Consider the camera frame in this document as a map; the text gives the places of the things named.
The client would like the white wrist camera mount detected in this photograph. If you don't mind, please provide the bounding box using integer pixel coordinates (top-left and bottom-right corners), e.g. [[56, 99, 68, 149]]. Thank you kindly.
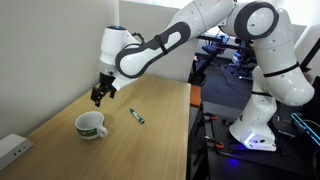
[[111, 75, 139, 92]]

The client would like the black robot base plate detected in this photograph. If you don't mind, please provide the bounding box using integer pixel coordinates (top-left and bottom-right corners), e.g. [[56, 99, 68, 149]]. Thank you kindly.
[[204, 111, 316, 179]]

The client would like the blue LED strip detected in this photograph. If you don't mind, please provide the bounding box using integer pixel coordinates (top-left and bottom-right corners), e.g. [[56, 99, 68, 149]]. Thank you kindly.
[[290, 112, 320, 147]]

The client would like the white mug with green band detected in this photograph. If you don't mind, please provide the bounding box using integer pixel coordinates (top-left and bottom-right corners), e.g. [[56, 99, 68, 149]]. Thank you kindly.
[[74, 110, 109, 141]]

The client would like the white rectangular box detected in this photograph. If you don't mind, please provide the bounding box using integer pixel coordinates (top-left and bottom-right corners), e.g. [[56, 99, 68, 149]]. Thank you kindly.
[[0, 133, 34, 172]]

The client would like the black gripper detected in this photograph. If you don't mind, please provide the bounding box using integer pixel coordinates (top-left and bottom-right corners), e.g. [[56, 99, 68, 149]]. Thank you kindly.
[[90, 71, 118, 108]]

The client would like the white cable duct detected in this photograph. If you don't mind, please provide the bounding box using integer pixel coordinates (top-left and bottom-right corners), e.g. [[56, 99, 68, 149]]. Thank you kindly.
[[113, 0, 121, 28]]

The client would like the green whiteboard marker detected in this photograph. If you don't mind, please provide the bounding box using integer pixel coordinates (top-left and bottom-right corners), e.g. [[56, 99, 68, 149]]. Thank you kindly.
[[129, 107, 146, 125]]

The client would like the black diagonal frame bar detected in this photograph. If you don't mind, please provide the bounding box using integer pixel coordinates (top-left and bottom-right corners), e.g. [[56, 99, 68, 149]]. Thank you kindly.
[[299, 37, 320, 73]]

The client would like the orange block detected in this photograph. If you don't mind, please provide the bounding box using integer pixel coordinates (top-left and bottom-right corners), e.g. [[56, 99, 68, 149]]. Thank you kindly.
[[189, 84, 203, 108]]

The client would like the gray board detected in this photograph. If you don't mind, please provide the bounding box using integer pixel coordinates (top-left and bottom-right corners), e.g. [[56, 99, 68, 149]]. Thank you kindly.
[[290, 23, 308, 51]]

